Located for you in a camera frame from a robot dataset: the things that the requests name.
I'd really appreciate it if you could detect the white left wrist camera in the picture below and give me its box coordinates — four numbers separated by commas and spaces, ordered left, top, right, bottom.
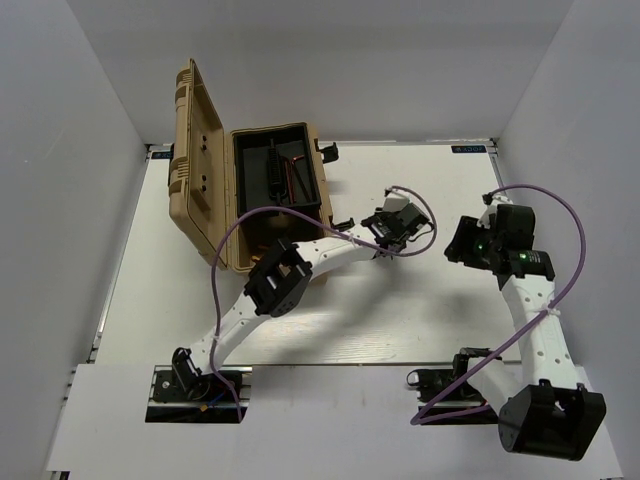
381, 188, 411, 213

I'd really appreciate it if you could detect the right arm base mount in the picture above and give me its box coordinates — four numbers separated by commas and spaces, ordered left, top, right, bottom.
407, 349, 516, 427

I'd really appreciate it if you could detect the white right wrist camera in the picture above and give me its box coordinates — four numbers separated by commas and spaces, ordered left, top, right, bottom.
477, 192, 513, 229

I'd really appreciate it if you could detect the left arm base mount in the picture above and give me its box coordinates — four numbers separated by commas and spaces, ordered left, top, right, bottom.
145, 366, 240, 424

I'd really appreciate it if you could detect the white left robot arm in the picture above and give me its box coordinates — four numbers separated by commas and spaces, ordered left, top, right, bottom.
171, 193, 436, 399

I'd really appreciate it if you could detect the black toolbox tray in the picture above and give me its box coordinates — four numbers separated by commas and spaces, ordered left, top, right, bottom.
233, 123, 322, 215

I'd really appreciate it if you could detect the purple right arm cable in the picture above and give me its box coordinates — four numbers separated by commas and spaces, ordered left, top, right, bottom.
409, 183, 587, 426

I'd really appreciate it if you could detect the long thin bronze hex key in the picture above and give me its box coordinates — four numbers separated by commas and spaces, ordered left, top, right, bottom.
289, 155, 311, 203

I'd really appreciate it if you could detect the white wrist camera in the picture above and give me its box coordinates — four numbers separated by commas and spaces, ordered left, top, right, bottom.
381, 188, 411, 213
477, 192, 513, 229

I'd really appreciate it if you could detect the tan plastic toolbox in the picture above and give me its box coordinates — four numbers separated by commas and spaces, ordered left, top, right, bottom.
168, 60, 339, 275

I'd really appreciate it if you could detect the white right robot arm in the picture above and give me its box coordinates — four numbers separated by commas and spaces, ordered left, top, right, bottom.
445, 199, 606, 461

